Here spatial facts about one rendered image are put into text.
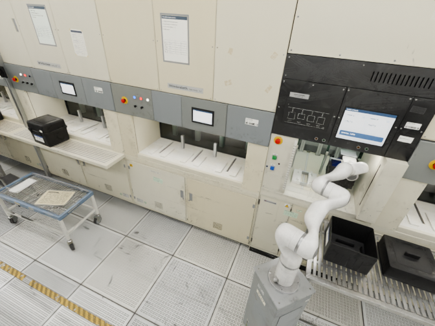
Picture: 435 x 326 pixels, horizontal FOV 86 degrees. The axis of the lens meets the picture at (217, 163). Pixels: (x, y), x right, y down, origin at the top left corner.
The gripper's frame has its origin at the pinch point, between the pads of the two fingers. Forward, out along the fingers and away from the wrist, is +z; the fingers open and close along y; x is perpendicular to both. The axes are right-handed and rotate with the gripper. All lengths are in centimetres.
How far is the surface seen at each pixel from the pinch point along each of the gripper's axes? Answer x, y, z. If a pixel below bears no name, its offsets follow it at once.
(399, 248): -34, 39, -54
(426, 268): -34, 51, -65
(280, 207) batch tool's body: -49, -42, -30
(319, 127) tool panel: 32, -31, -30
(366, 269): -38, 17, -77
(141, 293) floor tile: -119, -140, -112
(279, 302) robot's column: -43, -32, -115
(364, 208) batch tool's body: -21.3, 14.9, -36.8
